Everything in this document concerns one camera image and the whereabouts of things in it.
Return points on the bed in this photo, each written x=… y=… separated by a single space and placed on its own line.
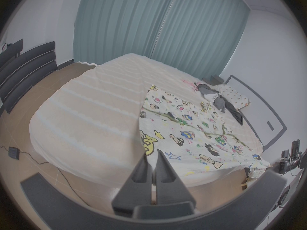
x=84 y=109

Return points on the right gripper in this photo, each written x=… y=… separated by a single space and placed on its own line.
x=281 y=166

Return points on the pale bedside table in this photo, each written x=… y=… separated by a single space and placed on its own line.
x=247 y=184

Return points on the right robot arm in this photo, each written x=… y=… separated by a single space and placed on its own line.
x=296 y=152

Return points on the grey bedside table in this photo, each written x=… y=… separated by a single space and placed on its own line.
x=215 y=79

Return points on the black power adapter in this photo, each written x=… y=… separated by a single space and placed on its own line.
x=13 y=152

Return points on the white printed pyjama top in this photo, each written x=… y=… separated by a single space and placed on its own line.
x=191 y=133

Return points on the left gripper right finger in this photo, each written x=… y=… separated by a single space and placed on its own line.
x=170 y=188

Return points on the dark grey garment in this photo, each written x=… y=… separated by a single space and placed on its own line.
x=205 y=90

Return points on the grey and white garment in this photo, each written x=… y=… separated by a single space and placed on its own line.
x=219 y=103

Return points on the black garment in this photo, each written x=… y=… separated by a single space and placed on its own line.
x=236 y=114

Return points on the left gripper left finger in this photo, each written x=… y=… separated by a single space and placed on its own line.
x=136 y=188

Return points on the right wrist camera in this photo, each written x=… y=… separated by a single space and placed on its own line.
x=285 y=154

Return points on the blue-green curtain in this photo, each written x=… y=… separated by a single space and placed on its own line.
x=115 y=20
x=203 y=32

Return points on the pink garment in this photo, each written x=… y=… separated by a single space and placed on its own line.
x=189 y=83

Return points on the white printed pillow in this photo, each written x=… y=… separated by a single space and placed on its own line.
x=235 y=96

